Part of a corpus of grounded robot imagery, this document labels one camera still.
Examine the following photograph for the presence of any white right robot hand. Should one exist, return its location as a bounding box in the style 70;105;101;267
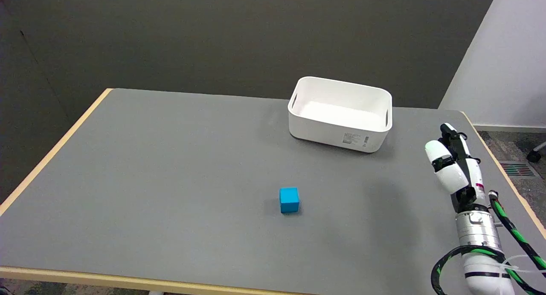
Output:
425;123;488;213

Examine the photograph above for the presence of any blue wooden cube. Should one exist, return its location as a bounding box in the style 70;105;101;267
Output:
279;187;300;214

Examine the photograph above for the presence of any floor vent grille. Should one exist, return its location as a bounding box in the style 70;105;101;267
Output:
499;161;536;178

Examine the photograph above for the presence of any black chair caster wheel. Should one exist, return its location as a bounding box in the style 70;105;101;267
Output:
527;141;546;163

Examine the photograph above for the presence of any white plastic storage bin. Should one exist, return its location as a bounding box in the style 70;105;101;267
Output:
288;76;393;153

